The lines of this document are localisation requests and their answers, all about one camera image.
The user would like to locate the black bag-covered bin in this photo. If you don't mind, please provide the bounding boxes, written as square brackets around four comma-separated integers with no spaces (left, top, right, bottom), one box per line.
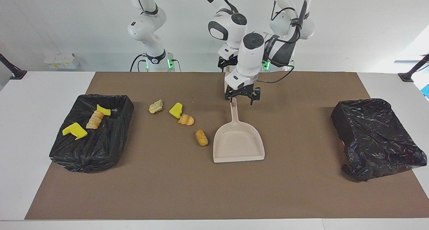
[331,98,428,182]

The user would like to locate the black base cable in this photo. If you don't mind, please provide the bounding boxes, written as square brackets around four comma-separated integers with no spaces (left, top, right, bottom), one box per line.
[130,54,148,72]

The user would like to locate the small white boxes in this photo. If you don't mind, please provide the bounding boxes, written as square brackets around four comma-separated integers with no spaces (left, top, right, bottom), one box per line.
[44,53,80,70]

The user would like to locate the black camera stand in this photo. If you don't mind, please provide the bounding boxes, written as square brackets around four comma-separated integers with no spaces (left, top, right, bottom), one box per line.
[0,53,27,80]
[398,54,429,82]

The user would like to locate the brown crusty bread roll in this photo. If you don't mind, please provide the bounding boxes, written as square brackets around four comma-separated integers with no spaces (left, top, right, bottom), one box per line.
[195,130,209,147]

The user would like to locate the beige plastic dustpan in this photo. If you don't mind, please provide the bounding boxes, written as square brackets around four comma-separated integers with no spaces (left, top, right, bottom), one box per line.
[213,98,265,163]

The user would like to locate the brown table mat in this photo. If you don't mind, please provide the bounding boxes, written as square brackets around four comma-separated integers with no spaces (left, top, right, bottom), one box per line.
[24,72,429,220]

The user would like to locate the open black bag-lined bin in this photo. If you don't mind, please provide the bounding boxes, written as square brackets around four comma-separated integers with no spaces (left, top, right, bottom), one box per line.
[49,94,134,173]

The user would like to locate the thick yellow sponge chunk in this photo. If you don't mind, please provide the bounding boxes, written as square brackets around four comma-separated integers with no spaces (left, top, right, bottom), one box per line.
[169,102,183,119]

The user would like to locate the beige hand brush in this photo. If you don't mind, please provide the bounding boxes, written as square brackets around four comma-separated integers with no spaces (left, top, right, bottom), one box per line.
[223,66,232,100]

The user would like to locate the pale bread chunk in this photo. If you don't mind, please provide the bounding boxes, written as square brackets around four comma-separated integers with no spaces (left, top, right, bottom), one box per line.
[149,99,164,114]

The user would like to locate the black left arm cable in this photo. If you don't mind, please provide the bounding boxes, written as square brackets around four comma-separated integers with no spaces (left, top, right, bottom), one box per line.
[260,0,315,84]

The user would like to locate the notched yellow sponge block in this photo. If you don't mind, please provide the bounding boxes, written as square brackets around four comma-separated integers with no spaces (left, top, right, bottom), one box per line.
[62,123,88,140]

